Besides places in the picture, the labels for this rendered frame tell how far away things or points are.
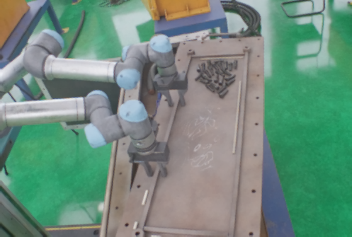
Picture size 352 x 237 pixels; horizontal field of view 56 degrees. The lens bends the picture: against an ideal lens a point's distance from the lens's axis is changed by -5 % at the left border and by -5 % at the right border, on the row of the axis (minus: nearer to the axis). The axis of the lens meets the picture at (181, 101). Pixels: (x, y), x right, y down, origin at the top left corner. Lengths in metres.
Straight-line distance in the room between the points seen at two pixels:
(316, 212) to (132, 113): 1.96
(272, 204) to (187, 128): 0.80
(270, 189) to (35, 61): 1.41
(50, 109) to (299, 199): 2.08
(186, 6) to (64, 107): 2.87
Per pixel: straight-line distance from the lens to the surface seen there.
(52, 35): 1.48
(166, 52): 1.30
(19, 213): 2.13
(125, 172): 1.34
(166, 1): 3.83
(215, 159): 1.26
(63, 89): 2.48
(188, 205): 1.16
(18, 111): 1.13
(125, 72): 1.22
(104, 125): 1.04
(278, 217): 1.95
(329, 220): 2.70
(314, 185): 2.84
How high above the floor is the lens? 2.33
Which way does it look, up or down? 40 degrees down
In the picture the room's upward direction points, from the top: 14 degrees counter-clockwise
